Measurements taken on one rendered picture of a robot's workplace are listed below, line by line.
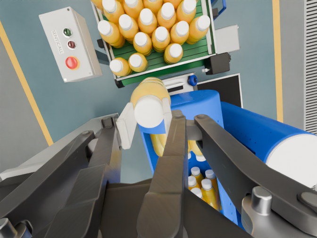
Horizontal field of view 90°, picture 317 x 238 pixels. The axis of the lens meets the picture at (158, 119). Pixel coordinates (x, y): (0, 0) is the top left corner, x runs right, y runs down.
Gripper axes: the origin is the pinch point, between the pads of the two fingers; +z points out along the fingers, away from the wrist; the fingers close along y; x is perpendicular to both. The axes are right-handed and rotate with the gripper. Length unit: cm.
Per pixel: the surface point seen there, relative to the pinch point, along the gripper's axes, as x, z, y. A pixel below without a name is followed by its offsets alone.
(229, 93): -31, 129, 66
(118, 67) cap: 5.9, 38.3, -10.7
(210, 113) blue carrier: -9.2, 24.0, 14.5
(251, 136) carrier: -36, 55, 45
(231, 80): -20, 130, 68
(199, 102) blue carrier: -5.5, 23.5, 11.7
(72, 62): 9.4, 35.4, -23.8
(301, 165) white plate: -44, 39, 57
